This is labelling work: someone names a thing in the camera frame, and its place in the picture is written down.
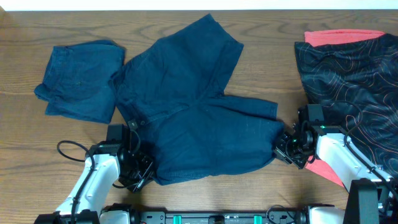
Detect folded navy shorts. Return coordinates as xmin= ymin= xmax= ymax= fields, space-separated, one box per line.
xmin=34 ymin=40 xmax=125 ymax=124

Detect navy blue shorts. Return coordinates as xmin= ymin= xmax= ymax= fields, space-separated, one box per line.
xmin=113 ymin=15 xmax=284 ymax=185

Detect black patterned shorts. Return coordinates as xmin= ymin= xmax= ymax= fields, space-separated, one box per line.
xmin=294 ymin=34 xmax=397 ymax=177

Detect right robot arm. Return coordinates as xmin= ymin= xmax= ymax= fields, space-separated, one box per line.
xmin=273 ymin=123 xmax=397 ymax=223

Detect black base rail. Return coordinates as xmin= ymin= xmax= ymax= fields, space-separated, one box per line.
xmin=99 ymin=203 xmax=310 ymax=224

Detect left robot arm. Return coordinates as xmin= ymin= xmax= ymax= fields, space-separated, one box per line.
xmin=34 ymin=140 xmax=154 ymax=224

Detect red coral garment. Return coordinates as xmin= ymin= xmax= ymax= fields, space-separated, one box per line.
xmin=304 ymin=29 xmax=385 ymax=47

